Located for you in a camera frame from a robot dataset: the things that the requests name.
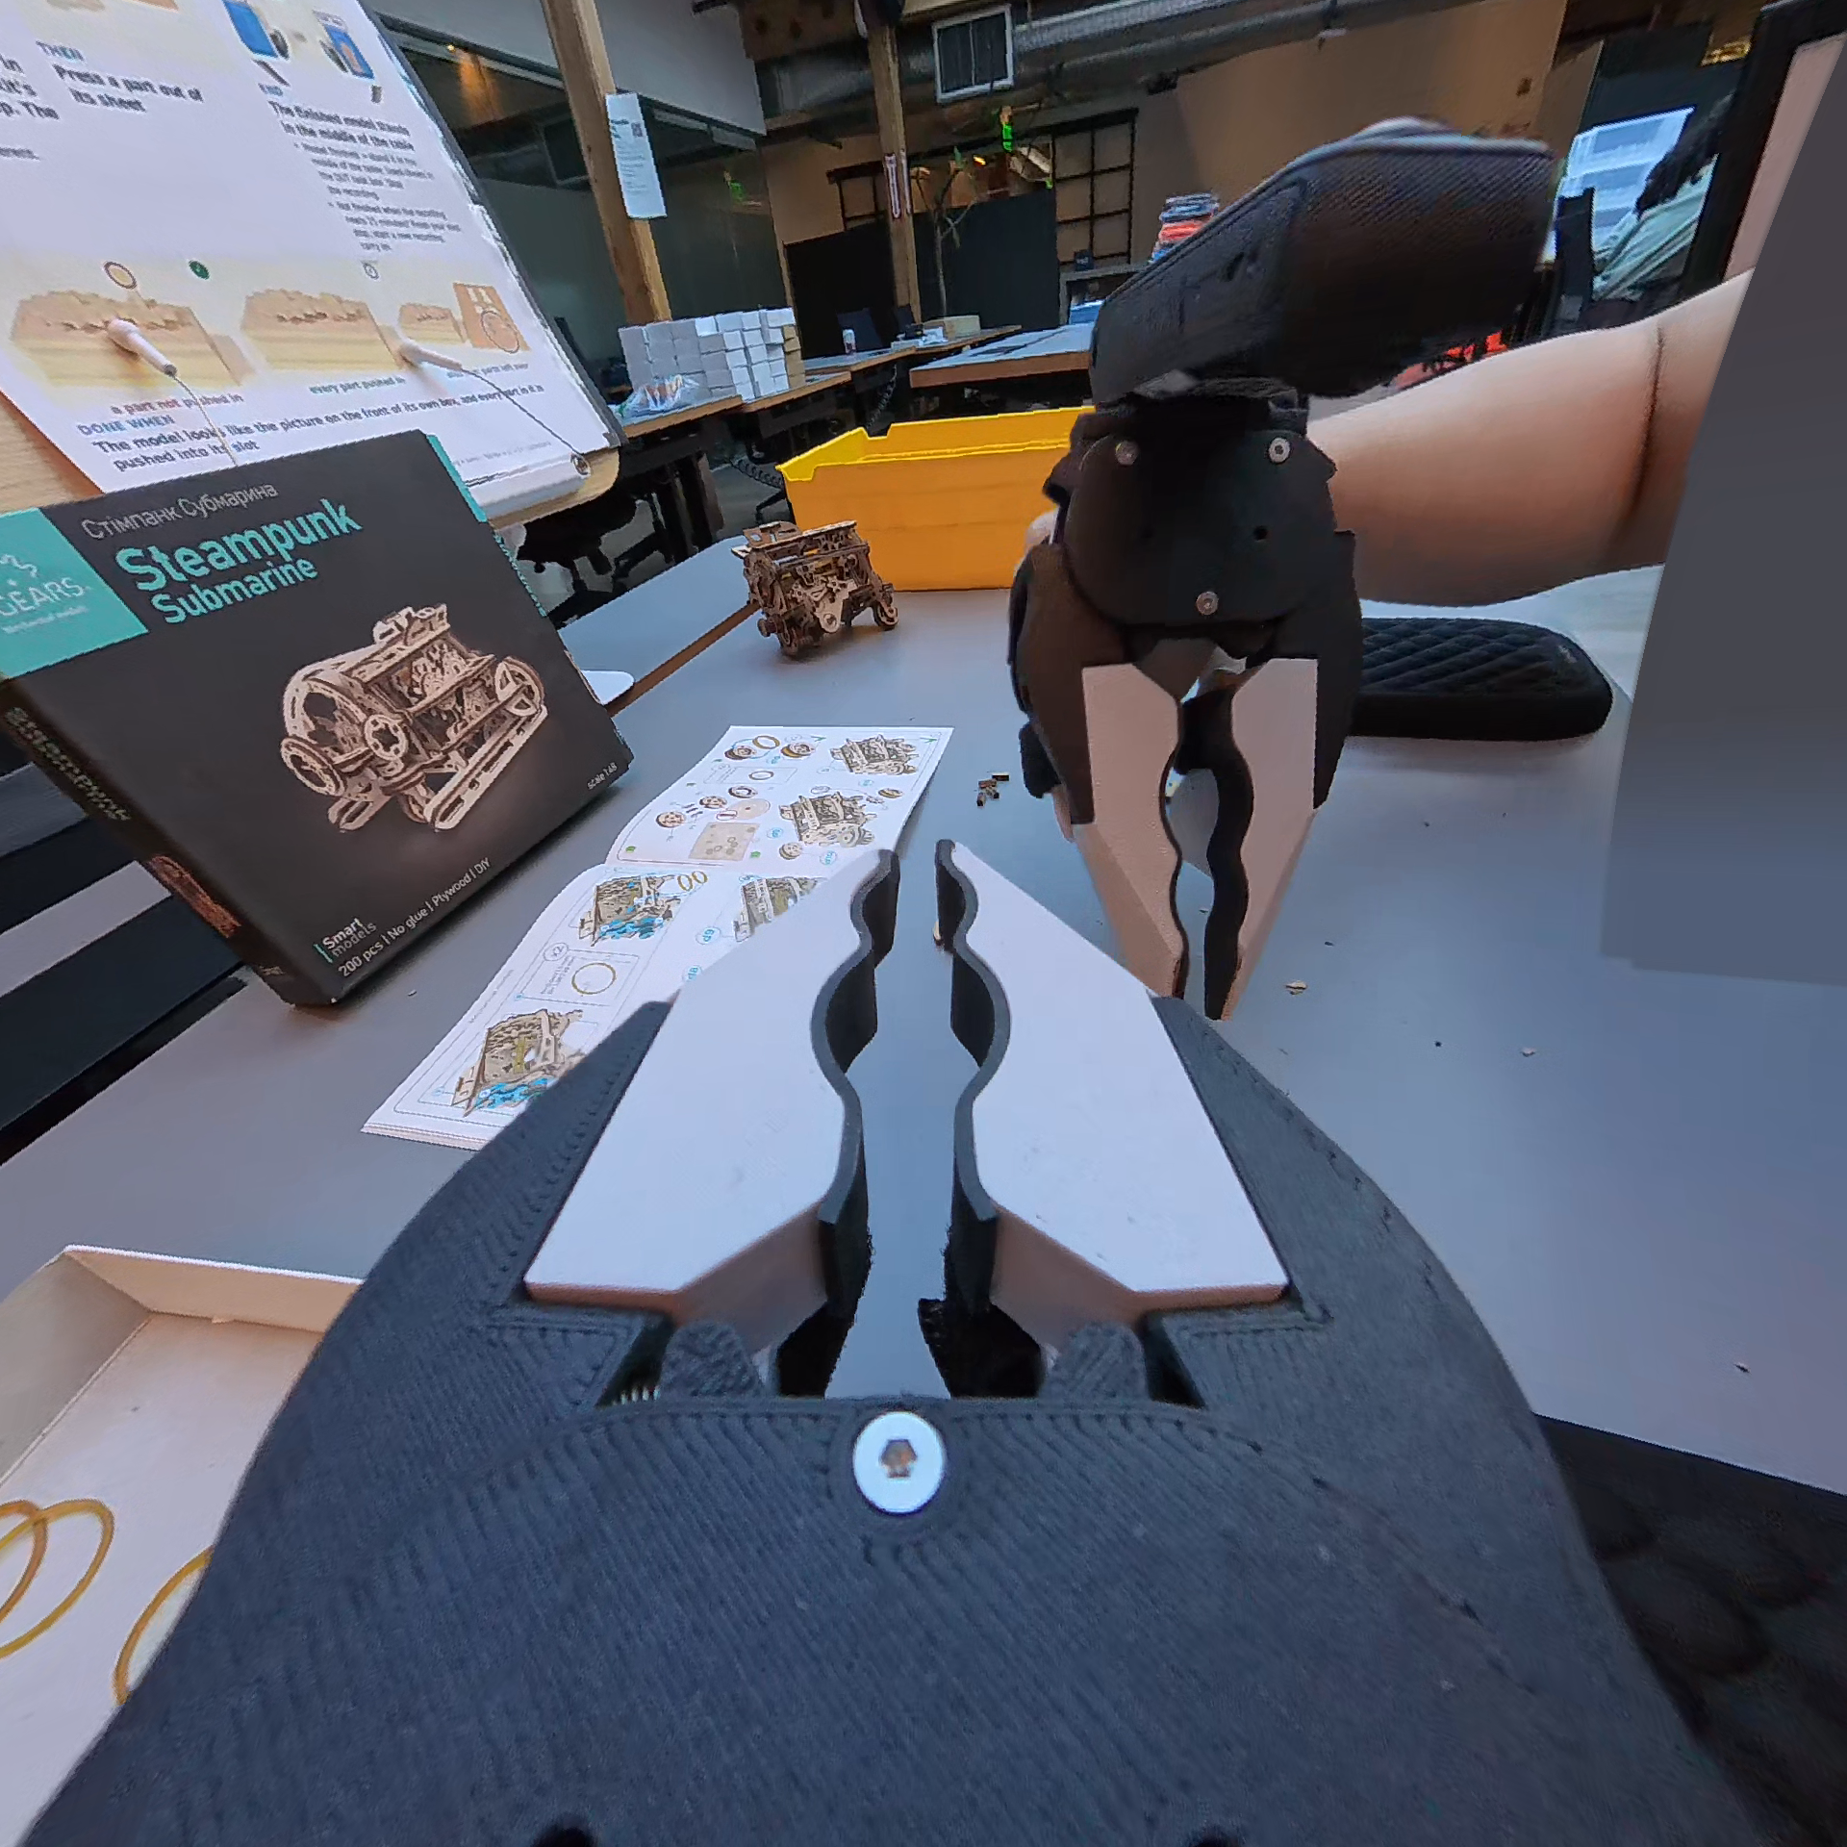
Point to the white cardboard box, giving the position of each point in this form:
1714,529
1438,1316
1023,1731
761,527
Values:
114,1386

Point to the grey wall vent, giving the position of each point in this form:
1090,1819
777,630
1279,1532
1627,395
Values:
975,55

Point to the wooden work table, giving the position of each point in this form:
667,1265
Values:
1009,359
735,411

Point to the scattered yellow rubber bands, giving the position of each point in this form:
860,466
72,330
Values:
57,1504

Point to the yellow plastic bin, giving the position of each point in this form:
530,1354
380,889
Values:
925,505

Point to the black product box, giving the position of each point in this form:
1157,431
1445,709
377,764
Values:
174,721

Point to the black office chair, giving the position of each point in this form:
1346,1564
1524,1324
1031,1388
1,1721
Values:
576,557

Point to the slim wooden post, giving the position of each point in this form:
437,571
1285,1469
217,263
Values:
896,174

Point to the wooden beam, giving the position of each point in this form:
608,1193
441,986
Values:
599,144

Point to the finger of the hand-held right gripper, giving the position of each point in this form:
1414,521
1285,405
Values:
1282,808
1127,779

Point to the large white instruction sheet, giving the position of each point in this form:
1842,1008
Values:
144,144

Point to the stack of coloured trays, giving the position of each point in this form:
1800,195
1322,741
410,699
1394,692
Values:
1190,226

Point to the white instruction booklet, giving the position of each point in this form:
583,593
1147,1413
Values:
693,836

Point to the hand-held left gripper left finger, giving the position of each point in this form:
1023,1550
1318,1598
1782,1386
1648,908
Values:
693,1155

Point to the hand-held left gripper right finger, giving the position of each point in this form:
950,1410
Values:
1127,1155

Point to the person's right hand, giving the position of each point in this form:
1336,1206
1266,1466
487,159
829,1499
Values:
1047,530

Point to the person's right forearm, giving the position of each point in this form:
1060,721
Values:
1516,462

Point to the white paper notice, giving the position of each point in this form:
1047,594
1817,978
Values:
636,156

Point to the assembled wooden mechanical model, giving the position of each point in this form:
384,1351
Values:
808,586

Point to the grey desk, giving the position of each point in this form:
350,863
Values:
1444,1155

